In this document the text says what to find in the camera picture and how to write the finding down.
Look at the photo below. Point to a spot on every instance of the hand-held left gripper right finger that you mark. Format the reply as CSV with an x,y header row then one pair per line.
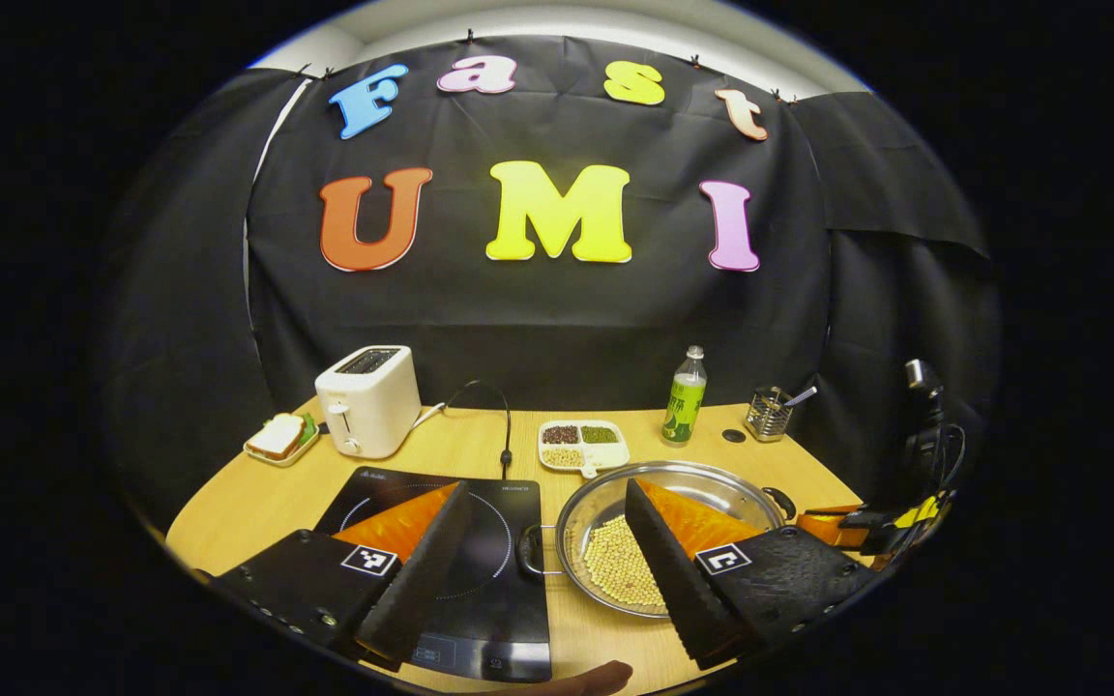
x,y
678,585

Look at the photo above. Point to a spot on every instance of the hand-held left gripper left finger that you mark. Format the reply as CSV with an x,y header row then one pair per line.
x,y
426,580

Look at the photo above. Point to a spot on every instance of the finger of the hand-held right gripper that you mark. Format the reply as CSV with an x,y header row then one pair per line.
x,y
847,527

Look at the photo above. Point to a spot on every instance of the black induction cooktop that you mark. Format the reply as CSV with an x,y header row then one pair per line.
x,y
509,619

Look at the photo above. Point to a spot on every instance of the steel pot with soybeans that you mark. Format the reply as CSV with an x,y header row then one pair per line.
x,y
605,503

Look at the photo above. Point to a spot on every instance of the metal mesh utensil holder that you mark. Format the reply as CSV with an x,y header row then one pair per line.
x,y
768,418

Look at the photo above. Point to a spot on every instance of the metal spoon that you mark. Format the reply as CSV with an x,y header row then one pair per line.
x,y
802,394

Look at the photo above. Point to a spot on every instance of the white divided bean dish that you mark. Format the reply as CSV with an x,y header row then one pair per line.
x,y
581,449

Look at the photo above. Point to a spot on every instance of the green label drink bottle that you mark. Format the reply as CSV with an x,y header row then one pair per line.
x,y
684,406

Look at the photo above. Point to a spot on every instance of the white toaster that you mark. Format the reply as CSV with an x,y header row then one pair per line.
x,y
368,401

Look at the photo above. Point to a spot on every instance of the green sandwich plate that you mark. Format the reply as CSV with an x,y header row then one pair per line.
x,y
310,430

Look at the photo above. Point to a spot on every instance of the sandwich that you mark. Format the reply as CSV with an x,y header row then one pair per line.
x,y
275,435

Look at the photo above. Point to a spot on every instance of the black backdrop cloth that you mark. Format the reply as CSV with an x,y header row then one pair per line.
x,y
557,319

